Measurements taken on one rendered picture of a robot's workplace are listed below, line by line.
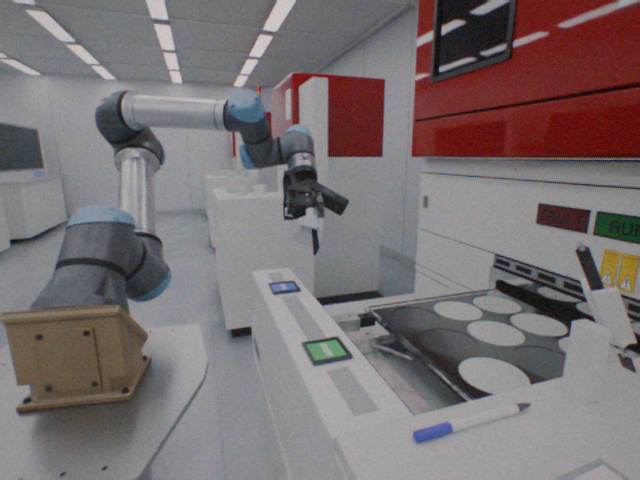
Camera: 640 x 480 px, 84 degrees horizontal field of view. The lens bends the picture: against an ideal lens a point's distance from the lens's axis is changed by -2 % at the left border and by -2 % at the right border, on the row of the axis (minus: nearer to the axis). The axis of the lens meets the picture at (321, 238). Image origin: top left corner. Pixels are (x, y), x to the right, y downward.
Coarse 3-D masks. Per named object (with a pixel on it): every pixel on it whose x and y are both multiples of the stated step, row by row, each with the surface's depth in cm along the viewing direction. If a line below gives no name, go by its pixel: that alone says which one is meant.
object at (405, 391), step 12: (372, 360) 62; (384, 360) 62; (384, 372) 59; (396, 372) 59; (396, 384) 56; (408, 384) 56; (408, 396) 53; (420, 396) 53; (420, 408) 50; (432, 408) 50
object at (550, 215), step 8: (544, 208) 80; (552, 208) 78; (560, 208) 76; (544, 216) 80; (552, 216) 78; (560, 216) 76; (568, 216) 75; (576, 216) 73; (584, 216) 72; (552, 224) 78; (560, 224) 76; (568, 224) 75; (576, 224) 73; (584, 224) 72
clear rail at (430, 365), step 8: (376, 320) 74; (384, 328) 71; (392, 328) 69; (400, 336) 66; (408, 344) 63; (416, 352) 61; (424, 360) 59; (432, 368) 56; (440, 376) 54; (448, 376) 54; (448, 384) 53; (456, 384) 52; (456, 392) 51; (464, 392) 50; (464, 400) 49
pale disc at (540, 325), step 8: (512, 320) 73; (520, 320) 73; (528, 320) 73; (536, 320) 73; (544, 320) 73; (552, 320) 73; (528, 328) 70; (536, 328) 70; (544, 328) 70; (552, 328) 70; (560, 328) 70
